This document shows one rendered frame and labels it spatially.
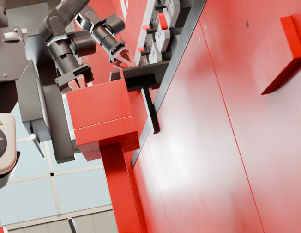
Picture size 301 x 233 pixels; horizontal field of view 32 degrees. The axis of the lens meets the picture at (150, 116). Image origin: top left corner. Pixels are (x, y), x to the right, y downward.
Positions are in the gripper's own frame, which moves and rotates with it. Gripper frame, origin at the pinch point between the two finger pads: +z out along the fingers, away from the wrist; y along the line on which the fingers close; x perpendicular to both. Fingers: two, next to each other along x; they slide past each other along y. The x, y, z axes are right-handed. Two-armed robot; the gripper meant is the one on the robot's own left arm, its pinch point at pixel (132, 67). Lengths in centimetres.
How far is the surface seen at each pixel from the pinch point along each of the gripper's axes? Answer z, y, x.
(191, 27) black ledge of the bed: 19, -64, 7
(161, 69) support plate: 8.3, -3.8, -6.3
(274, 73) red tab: 43, -101, 23
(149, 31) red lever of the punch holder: -8.4, 4.8, -17.6
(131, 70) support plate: 2.7, -7.0, 3.8
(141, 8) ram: -23.5, 20.1, -30.0
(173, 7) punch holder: -0.9, -23.6, -16.6
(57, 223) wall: -19, 337, 35
